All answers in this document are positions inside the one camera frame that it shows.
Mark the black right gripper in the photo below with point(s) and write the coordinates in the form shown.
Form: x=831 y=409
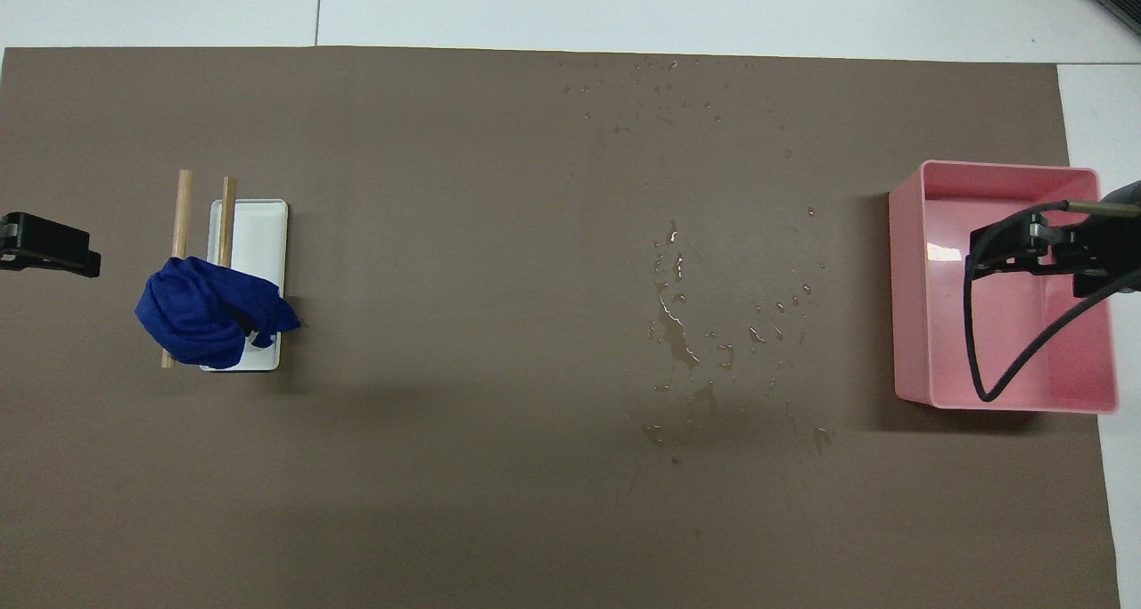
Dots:
x=1119 y=239

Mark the blue cloth towel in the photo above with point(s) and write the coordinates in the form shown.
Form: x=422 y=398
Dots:
x=196 y=315

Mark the white towel rack base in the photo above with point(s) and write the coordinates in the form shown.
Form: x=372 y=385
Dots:
x=258 y=243

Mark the spilled water droplets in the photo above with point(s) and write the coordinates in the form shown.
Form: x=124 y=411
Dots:
x=677 y=341

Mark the wooden rack rod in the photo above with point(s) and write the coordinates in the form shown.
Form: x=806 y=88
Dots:
x=183 y=208
x=227 y=217

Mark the pink plastic bin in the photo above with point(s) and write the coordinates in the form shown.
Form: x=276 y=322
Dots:
x=927 y=324

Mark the brown table mat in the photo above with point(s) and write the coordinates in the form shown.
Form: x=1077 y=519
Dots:
x=490 y=324

